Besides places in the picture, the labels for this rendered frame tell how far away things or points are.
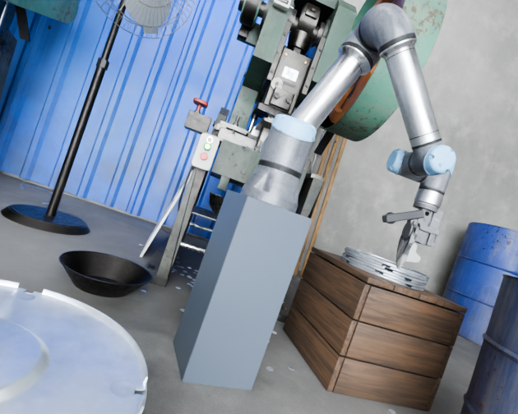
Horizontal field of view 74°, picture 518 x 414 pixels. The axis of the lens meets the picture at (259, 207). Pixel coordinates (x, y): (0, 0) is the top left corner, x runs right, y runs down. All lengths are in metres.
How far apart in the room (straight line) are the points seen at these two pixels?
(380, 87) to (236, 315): 1.14
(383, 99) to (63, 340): 1.48
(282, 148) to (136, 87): 2.22
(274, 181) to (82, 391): 0.62
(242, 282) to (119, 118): 2.29
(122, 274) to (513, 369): 1.17
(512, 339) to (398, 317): 0.31
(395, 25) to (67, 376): 0.97
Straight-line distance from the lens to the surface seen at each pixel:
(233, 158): 1.46
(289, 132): 0.85
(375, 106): 1.65
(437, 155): 0.98
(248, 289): 0.83
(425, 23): 1.67
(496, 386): 0.97
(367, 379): 1.17
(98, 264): 1.39
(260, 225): 0.79
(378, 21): 1.05
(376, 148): 3.22
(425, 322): 1.20
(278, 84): 1.69
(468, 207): 3.72
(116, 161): 2.90
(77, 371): 0.35
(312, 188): 1.46
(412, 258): 1.15
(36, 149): 3.07
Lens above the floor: 0.45
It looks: 1 degrees down
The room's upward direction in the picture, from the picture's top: 20 degrees clockwise
